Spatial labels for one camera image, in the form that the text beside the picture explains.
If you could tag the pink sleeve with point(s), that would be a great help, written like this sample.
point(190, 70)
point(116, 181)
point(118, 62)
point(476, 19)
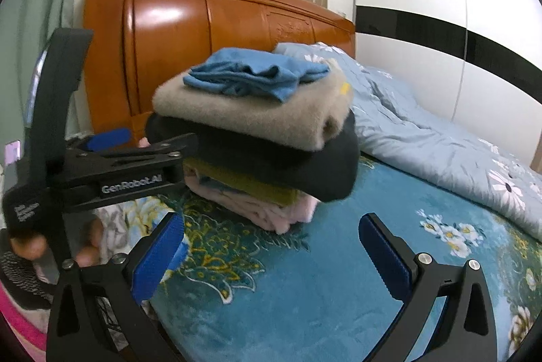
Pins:
point(25, 303)

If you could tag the folded pink garment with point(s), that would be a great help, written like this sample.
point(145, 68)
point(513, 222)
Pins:
point(268, 216)

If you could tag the person's left hand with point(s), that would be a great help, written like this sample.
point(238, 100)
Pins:
point(78, 237)

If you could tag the white black-striped wardrobe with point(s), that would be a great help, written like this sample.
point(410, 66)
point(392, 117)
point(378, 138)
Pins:
point(476, 63)

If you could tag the beige folded fleece garment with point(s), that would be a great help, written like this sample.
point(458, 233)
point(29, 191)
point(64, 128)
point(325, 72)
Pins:
point(312, 116)

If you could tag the teal floral bed blanket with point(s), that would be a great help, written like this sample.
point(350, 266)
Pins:
point(313, 294)

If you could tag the black folded garment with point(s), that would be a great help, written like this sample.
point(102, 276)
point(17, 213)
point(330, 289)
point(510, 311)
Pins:
point(328, 174)

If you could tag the orange wooden headboard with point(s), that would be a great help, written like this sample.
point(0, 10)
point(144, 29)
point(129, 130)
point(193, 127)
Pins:
point(139, 44)

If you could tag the grey-blue daisy quilt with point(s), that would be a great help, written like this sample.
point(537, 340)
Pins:
point(394, 128)

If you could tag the blue fleece sweater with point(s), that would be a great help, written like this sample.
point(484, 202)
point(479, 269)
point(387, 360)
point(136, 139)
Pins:
point(241, 72)

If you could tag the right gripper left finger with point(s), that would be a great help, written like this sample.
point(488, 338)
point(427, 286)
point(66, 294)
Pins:
point(77, 330)

